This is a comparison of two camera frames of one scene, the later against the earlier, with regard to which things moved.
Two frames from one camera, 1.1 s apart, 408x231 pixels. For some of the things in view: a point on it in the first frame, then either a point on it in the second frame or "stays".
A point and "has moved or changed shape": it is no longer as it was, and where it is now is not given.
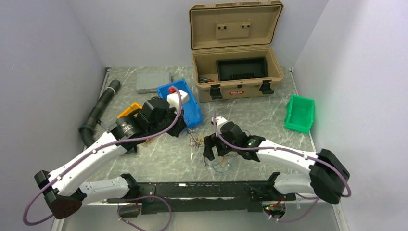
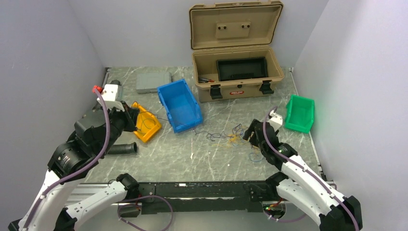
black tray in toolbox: (233, 69) stays
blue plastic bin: (192, 114) stays
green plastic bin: (299, 113) stays
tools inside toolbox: (205, 80) stays
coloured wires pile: (218, 171) has moved or changed shape
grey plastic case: (149, 82) stays
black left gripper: (179, 127) -> (131, 120)
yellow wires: (196, 140) has moved or changed shape
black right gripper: (210, 141) -> (251, 129)
